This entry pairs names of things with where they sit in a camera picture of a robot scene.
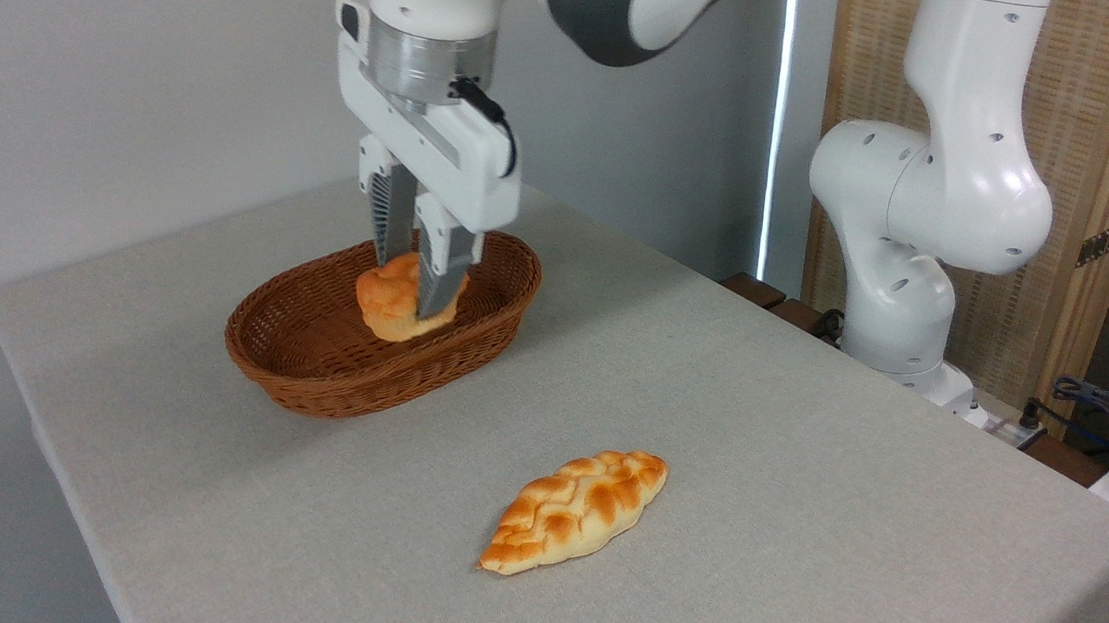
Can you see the braided golden bread loaf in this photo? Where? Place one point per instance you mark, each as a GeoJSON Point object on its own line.
{"type": "Point", "coordinates": [572, 514]}

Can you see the round orange bread bun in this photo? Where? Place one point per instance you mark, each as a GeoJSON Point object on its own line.
{"type": "Point", "coordinates": [390, 302]}

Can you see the white power connector box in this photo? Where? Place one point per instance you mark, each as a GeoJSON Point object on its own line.
{"type": "Point", "coordinates": [1018, 428]}

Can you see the wooden woven folding screen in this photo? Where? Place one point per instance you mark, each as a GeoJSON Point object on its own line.
{"type": "Point", "coordinates": [1103, 119]}

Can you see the brown oval wicker basket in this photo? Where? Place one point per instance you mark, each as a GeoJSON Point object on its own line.
{"type": "Point", "coordinates": [309, 360]}

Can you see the dark wooden block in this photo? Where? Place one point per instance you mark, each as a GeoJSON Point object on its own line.
{"type": "Point", "coordinates": [755, 290]}
{"type": "Point", "coordinates": [800, 318]}

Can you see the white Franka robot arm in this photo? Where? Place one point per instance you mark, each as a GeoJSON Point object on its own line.
{"type": "Point", "coordinates": [947, 185]}

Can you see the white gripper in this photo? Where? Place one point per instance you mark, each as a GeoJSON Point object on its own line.
{"type": "Point", "coordinates": [457, 162]}

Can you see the grey tablecloth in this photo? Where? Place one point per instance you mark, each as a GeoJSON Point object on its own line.
{"type": "Point", "coordinates": [700, 485]}

